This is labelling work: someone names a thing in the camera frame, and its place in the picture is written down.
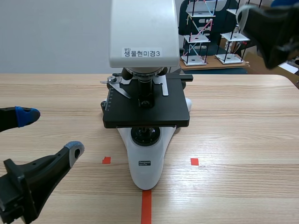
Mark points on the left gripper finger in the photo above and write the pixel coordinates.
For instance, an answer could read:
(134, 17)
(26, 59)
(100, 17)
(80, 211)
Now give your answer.
(23, 116)

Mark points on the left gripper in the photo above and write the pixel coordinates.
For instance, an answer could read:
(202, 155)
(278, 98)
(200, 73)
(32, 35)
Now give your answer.
(11, 200)

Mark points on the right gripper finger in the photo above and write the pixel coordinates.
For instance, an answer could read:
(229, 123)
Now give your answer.
(273, 30)
(285, 2)

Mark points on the white tiered rod tower model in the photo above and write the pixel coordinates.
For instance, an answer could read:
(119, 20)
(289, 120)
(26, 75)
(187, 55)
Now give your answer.
(195, 61)
(230, 59)

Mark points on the brown flat board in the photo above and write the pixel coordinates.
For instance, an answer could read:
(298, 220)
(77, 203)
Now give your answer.
(222, 66)

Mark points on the white and black microscope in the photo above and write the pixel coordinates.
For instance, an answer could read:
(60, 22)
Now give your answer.
(142, 35)

